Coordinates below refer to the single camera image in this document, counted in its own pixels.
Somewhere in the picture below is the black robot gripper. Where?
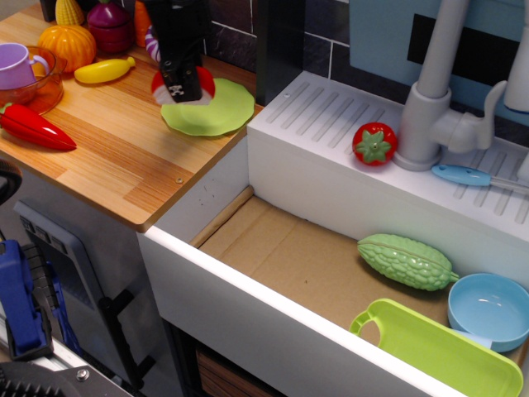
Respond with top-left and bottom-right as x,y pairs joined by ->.
146,0 -> 212,103

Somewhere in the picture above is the red and white toy sushi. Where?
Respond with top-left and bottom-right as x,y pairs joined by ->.
150,66 -> 216,106

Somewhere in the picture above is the green toy plate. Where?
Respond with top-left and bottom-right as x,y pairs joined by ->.
160,78 -> 255,136

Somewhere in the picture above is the purple striped toy onion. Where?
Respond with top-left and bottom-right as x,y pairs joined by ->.
145,26 -> 161,63

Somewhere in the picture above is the orange toy carrot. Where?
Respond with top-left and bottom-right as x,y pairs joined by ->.
134,1 -> 151,48

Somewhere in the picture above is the magenta toy pot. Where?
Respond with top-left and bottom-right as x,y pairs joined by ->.
87,1 -> 135,54

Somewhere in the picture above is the yellow toy banana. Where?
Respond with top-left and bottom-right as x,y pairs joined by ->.
74,57 -> 136,84

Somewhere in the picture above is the orange toy pumpkin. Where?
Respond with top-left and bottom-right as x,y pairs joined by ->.
37,25 -> 97,73

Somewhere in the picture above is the yellow toy corn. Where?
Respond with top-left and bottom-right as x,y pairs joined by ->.
55,0 -> 85,26

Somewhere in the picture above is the orange transparent bowl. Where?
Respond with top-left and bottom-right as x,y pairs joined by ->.
1,45 -> 66,114

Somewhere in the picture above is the white toy sink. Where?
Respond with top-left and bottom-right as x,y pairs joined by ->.
138,73 -> 528,396

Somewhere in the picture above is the purple toy cup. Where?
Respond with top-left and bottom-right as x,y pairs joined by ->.
1,43 -> 50,90

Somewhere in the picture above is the red toy chili pepper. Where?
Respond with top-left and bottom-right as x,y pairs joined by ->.
1,103 -> 77,151

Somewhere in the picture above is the red toy tomato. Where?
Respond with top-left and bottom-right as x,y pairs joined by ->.
352,122 -> 398,166

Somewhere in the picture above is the brown cardboard sheet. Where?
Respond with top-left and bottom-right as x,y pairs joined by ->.
192,195 -> 449,329

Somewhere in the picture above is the grey toy faucet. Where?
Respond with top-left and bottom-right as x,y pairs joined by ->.
393,0 -> 508,171

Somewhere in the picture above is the green toy bitter gourd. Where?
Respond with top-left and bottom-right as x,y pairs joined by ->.
357,233 -> 460,291

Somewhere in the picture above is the blue clamp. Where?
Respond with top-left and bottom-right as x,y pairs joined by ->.
1,240 -> 82,361

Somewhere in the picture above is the green toy cutting board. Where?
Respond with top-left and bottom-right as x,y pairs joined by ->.
350,299 -> 524,396

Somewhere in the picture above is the light blue toy bowl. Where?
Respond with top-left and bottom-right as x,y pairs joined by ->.
447,273 -> 528,352

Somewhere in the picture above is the black oven door handle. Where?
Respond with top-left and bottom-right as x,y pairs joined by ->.
98,289 -> 156,390

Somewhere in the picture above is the blue handled toy utensil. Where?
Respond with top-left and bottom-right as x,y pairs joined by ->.
431,165 -> 528,194

